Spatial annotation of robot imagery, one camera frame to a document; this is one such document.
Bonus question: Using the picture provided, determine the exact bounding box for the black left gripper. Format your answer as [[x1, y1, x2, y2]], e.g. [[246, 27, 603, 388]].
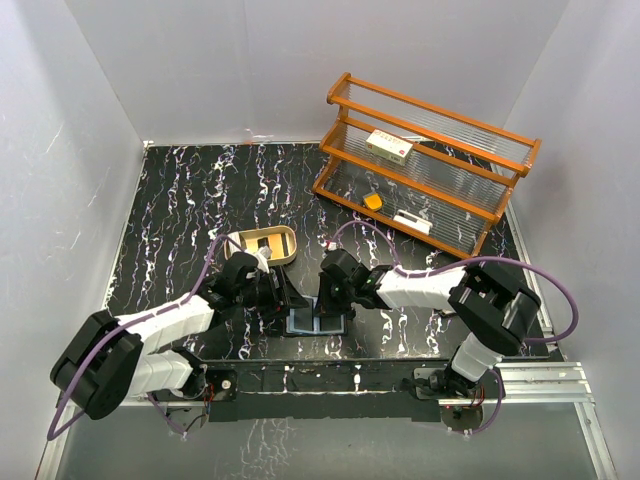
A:
[[235, 266, 308, 320]]

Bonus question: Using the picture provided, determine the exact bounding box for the black blue card holder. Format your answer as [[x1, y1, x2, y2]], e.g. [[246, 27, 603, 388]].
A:
[[285, 296, 347, 337]]

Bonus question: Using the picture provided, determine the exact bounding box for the beige oval plastic tray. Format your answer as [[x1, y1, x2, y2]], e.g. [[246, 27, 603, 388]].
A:
[[229, 225, 297, 266]]

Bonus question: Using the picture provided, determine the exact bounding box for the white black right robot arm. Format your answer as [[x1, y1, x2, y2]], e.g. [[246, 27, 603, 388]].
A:
[[314, 249, 541, 397]]

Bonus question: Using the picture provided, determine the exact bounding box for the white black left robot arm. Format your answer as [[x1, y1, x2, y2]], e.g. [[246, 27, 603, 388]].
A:
[[50, 252, 309, 420]]

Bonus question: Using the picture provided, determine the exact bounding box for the black striped card in tray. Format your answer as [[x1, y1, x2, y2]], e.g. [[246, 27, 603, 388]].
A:
[[280, 233, 290, 257]]

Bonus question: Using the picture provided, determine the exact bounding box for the small orange yellow block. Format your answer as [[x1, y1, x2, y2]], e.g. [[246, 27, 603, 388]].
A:
[[363, 193, 383, 211]]

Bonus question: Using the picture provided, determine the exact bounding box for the white black small device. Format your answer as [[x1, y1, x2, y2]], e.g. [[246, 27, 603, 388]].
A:
[[393, 210, 433, 235]]

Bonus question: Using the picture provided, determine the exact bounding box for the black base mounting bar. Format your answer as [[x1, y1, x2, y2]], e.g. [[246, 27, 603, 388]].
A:
[[206, 359, 445, 423]]

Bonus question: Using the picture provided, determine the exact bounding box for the orange wooden shelf rack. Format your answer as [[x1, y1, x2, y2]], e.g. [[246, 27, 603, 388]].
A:
[[313, 72, 541, 258]]

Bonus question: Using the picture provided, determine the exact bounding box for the white red small box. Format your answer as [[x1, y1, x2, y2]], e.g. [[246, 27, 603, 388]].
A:
[[365, 129, 413, 166]]

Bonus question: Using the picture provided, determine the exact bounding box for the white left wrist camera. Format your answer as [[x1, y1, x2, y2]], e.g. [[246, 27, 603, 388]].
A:
[[253, 246, 272, 273]]

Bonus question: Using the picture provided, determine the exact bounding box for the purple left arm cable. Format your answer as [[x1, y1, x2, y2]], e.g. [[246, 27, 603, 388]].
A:
[[45, 233, 236, 442]]

